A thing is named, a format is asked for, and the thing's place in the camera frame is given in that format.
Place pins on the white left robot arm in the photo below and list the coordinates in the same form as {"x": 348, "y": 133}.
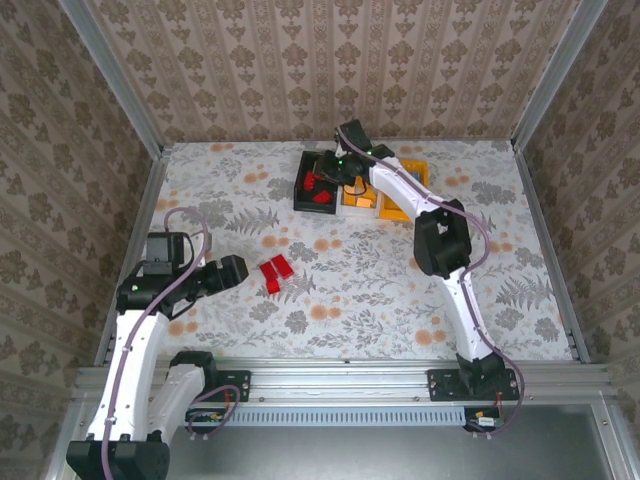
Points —
{"x": 130, "y": 360}

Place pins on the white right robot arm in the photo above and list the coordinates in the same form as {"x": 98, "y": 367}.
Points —
{"x": 400, "y": 187}

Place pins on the white plastic bin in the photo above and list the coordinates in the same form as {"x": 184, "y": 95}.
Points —
{"x": 360, "y": 211}

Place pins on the black plastic bin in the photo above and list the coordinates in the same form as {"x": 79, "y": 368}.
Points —
{"x": 300, "y": 200}

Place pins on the small circuit board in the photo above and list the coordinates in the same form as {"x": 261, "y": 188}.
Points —
{"x": 205, "y": 417}
{"x": 485, "y": 421}

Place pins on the grey metal panel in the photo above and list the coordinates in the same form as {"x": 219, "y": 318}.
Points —
{"x": 350, "y": 455}

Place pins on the red lego brick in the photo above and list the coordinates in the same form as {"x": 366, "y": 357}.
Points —
{"x": 268, "y": 271}
{"x": 283, "y": 266}
{"x": 274, "y": 287}
{"x": 323, "y": 196}
{"x": 310, "y": 181}

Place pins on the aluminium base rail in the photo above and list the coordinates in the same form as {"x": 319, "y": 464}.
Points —
{"x": 340, "y": 380}

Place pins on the yellow lego brick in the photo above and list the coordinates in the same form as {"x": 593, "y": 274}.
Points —
{"x": 348, "y": 197}
{"x": 365, "y": 202}

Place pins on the yellow plastic bin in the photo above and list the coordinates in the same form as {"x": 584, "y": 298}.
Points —
{"x": 392, "y": 210}

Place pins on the aluminium side rail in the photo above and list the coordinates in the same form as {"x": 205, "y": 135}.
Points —
{"x": 542, "y": 225}
{"x": 149, "y": 200}

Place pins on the aluminium corner post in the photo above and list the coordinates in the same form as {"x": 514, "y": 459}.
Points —
{"x": 114, "y": 75}
{"x": 556, "y": 75}

